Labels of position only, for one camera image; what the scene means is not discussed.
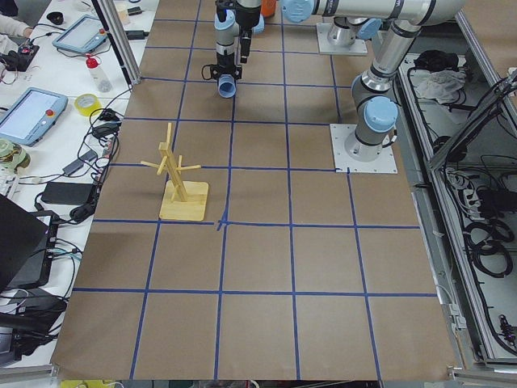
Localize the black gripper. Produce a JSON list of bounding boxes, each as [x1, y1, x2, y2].
[[209, 29, 252, 80], [235, 0, 259, 29]]

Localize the light blue plastic cup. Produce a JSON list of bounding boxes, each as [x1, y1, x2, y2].
[[217, 74, 237, 99]]

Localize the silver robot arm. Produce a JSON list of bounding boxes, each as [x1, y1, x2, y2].
[[202, 1, 382, 81], [280, 0, 465, 95]]

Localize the wooden cup tree stand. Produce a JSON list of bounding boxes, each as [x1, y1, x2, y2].
[[141, 123, 209, 221]]

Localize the person hand in sleeve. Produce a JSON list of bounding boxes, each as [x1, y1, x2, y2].
[[0, 15, 33, 38]]

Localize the orange cylindrical canister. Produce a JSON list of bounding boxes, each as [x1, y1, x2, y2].
[[261, 0, 277, 18]]

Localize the red capped squeeze bottle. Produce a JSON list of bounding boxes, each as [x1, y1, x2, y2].
[[86, 54, 112, 93]]

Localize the far blue teach pendant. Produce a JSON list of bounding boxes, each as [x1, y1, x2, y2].
[[52, 15, 107, 54]]

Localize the blue teach pendant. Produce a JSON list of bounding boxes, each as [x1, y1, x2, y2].
[[52, 15, 107, 54], [1, 87, 68, 146]]

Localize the yellow tape roll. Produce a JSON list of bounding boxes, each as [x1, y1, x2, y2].
[[74, 93, 102, 116]]

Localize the black bowl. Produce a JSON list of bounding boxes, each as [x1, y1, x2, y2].
[[46, 11, 64, 26]]

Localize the white crumpled cloth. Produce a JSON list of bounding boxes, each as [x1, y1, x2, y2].
[[415, 70, 466, 103]]

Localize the near blue teach pendant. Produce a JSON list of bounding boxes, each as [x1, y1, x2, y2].
[[1, 87, 68, 146]]

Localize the black power adapter brick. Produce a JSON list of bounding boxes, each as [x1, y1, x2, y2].
[[41, 182, 95, 205]]

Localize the black laptop computer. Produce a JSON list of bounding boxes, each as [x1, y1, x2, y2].
[[1, 196, 58, 291]]

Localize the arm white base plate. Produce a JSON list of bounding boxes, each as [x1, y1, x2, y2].
[[330, 124, 397, 174], [316, 23, 368, 56]]

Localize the aluminium frame post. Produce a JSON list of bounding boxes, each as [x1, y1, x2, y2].
[[92, 0, 141, 86]]

